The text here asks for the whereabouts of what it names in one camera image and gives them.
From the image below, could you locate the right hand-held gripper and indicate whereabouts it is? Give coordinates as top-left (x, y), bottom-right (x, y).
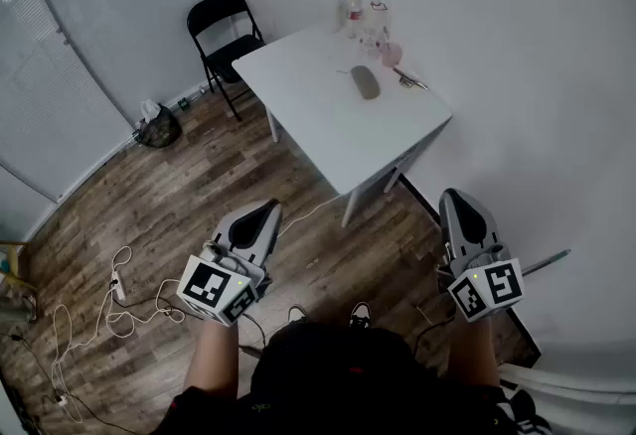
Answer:
top-left (437, 187), bottom-right (527, 324)

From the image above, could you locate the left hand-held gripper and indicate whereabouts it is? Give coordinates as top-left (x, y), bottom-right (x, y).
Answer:
top-left (176, 198), bottom-right (283, 328)

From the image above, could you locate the grey oval pouch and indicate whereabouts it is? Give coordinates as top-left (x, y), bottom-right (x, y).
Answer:
top-left (350, 65), bottom-right (382, 101)

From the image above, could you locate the person's right forearm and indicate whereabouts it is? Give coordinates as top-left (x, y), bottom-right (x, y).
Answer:
top-left (446, 311), bottom-right (501, 390)

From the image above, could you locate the person's left forearm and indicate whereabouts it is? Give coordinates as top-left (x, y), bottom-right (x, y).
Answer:
top-left (184, 317), bottom-right (240, 400)

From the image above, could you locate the teal rod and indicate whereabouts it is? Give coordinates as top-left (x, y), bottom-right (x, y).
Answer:
top-left (521, 248), bottom-right (572, 277)

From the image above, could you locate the person's right shoe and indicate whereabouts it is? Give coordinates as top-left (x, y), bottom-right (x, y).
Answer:
top-left (348, 301), bottom-right (373, 329)

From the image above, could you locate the person's black shirt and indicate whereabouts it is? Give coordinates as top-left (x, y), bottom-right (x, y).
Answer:
top-left (148, 321), bottom-right (553, 435)

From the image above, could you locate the black bag on floor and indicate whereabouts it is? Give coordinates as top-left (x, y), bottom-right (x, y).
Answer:
top-left (136, 103), bottom-right (183, 149)

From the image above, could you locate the white plastic bag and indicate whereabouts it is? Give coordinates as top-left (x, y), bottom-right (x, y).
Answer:
top-left (140, 98), bottom-right (162, 124)

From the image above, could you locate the wooden shelf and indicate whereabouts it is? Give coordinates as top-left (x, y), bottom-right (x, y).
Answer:
top-left (0, 239), bottom-right (40, 325)

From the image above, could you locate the white table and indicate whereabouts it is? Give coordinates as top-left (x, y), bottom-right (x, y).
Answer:
top-left (231, 23), bottom-right (454, 229)

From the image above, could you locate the metal hand tool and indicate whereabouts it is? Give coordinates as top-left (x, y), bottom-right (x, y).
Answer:
top-left (392, 67), bottom-right (429, 91)

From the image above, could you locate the black folding chair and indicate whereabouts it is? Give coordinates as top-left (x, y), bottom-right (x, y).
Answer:
top-left (186, 0), bottom-right (267, 122)

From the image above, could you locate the pink translucent cup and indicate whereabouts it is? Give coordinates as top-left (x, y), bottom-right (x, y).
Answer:
top-left (381, 42), bottom-right (403, 69)

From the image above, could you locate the large clear plastic bottle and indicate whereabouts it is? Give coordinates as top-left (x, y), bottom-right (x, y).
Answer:
top-left (367, 0), bottom-right (394, 58)

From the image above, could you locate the small clear red-label bottle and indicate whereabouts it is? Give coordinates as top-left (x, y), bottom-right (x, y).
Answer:
top-left (346, 0), bottom-right (364, 40)

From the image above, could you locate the white power strip with cables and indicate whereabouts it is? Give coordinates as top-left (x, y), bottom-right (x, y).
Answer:
top-left (49, 245), bottom-right (187, 424)

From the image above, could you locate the white cable under table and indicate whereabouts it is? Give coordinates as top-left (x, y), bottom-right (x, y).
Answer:
top-left (276, 194), bottom-right (345, 239)

